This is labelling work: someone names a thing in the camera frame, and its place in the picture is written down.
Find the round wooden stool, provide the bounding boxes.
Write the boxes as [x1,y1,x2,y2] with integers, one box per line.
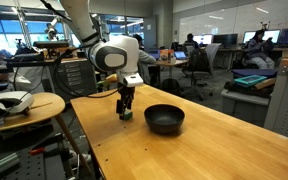
[0,92,95,178]

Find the small tripod gadget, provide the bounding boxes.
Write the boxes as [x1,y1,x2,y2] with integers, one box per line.
[259,20,272,31]

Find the black clamp orange tips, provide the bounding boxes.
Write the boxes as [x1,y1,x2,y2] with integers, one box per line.
[23,134,65,157]

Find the brown cardboard block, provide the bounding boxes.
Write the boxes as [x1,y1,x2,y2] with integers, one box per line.
[254,77,277,90]

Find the grey plastic storage bin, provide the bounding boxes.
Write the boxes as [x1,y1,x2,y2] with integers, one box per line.
[221,88,272,128]

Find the seated person purple jacket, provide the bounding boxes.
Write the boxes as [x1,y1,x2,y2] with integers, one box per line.
[243,29,276,70]

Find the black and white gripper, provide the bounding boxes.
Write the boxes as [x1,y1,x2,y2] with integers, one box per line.
[115,71,145,120]

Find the dark blue flat case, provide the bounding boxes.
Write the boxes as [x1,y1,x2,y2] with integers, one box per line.
[232,68,278,80]

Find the white cable bundle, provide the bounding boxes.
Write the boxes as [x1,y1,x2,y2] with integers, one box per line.
[67,149,93,172]

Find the black perforated breadboard table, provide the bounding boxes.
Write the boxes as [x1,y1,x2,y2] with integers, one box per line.
[0,131,75,180]

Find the grey pegboard drawer cabinet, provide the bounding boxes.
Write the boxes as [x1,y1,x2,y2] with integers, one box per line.
[263,49,288,144]

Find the seated person dark top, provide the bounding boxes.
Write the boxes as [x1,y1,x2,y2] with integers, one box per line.
[183,32,200,51]

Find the black tray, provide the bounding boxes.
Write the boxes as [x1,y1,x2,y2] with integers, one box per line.
[223,80,275,98]

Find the white VR headset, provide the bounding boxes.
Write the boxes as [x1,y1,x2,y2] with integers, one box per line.
[0,90,35,116]

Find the round wooden meeting table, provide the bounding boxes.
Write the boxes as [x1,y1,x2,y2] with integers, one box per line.
[155,58,189,95]

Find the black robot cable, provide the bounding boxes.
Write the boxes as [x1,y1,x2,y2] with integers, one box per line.
[52,46,120,100]

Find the open laptop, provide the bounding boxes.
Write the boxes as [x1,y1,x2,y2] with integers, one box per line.
[173,50,188,60]
[148,49,162,61]

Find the black bowl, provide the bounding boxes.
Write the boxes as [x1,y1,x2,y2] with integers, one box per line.
[143,103,186,135]

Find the green cube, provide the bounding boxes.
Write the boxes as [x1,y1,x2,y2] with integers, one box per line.
[122,110,134,121]

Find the teal rectangular frame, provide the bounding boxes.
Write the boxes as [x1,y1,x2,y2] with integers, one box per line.
[233,74,268,88]

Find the black stereo camera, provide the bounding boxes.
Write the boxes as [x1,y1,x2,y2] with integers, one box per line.
[33,40,70,50]

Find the grey mesh office chair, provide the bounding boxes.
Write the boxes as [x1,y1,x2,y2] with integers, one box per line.
[187,42,222,102]

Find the yellow green wrist camera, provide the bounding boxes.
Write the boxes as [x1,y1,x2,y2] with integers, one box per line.
[96,73,119,90]

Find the grey labelled drawer cabinet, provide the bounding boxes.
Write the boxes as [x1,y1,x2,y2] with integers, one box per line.
[48,57,98,101]

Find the black backpack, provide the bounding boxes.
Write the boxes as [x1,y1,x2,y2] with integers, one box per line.
[159,78,182,96]

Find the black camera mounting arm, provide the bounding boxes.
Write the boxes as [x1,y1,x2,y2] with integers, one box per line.
[0,48,63,76]

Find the aluminium extrusion bar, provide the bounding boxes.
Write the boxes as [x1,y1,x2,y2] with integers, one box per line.
[0,152,21,178]

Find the orange printed box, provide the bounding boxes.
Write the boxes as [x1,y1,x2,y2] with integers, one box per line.
[159,49,174,63]

